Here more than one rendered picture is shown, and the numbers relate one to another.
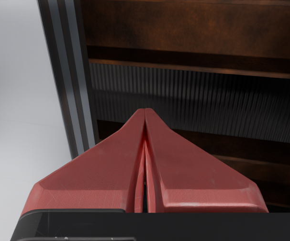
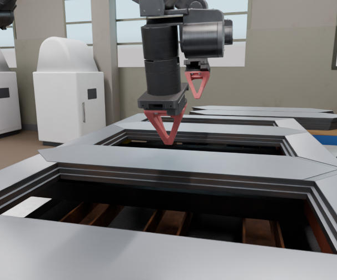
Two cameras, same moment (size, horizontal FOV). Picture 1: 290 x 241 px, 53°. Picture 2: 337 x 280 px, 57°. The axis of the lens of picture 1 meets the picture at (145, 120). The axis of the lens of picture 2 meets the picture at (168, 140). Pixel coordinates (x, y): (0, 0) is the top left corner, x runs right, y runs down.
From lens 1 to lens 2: 0.51 m
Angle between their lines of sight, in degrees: 61
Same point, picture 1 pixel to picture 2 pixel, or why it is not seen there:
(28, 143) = (140, 162)
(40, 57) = (174, 169)
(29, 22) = (186, 169)
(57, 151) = (134, 165)
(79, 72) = (163, 181)
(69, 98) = (155, 174)
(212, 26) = not seen: hidden behind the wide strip
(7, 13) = (190, 168)
